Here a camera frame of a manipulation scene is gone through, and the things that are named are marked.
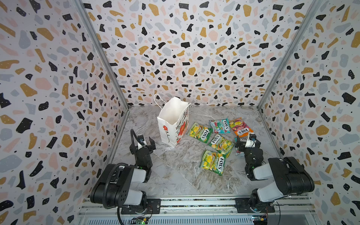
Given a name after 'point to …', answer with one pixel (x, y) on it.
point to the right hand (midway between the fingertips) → (245, 134)
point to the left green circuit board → (139, 221)
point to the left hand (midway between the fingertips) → (141, 137)
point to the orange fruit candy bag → (240, 127)
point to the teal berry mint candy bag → (221, 126)
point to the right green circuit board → (259, 220)
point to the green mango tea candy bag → (221, 144)
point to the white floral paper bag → (173, 119)
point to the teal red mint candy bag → (237, 152)
